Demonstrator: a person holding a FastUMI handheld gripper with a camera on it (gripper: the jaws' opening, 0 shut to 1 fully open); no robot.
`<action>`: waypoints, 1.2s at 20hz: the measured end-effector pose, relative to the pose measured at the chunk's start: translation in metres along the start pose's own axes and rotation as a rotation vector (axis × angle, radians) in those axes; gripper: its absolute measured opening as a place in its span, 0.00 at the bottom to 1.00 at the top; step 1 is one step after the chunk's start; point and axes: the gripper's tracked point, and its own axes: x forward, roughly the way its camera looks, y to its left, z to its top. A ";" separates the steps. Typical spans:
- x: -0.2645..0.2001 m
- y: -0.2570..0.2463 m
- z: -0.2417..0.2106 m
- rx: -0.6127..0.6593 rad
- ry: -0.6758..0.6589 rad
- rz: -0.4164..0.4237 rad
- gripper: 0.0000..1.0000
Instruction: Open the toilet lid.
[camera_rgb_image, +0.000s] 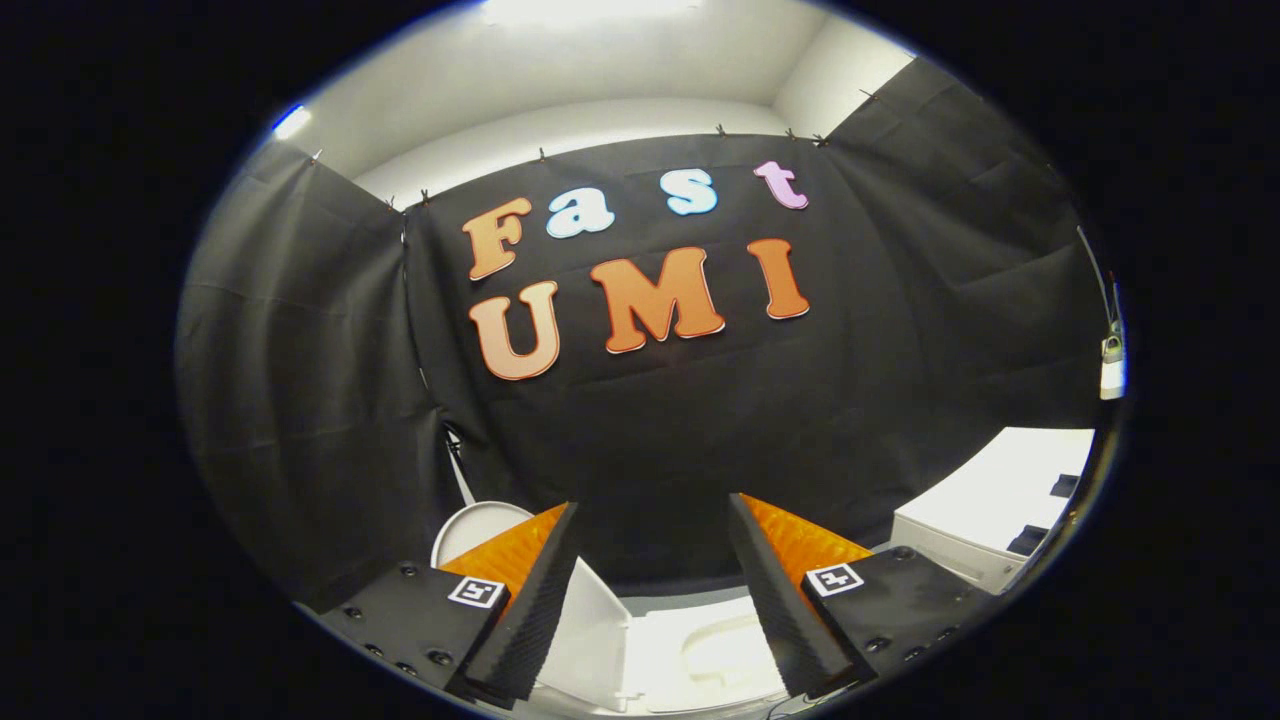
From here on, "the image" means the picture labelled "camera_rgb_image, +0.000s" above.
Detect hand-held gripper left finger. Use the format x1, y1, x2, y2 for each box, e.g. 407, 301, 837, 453
318, 502, 582, 711

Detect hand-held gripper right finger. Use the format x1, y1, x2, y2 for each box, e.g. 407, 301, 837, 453
727, 493, 994, 700

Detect backdrop stand pole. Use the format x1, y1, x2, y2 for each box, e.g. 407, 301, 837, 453
445, 425, 479, 509

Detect black backdrop cloth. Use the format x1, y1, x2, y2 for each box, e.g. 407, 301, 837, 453
175, 55, 1113, 613

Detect white drawer cabinet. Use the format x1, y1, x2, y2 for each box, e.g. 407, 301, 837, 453
890, 427, 1096, 593

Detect row of cloth clips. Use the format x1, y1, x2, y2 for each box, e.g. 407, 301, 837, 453
310, 88, 881, 211

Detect thin metal pole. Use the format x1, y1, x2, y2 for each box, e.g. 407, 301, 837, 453
1076, 226, 1117, 331

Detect ceiling light panel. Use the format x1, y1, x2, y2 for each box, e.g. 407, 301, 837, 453
478, 0, 706, 26

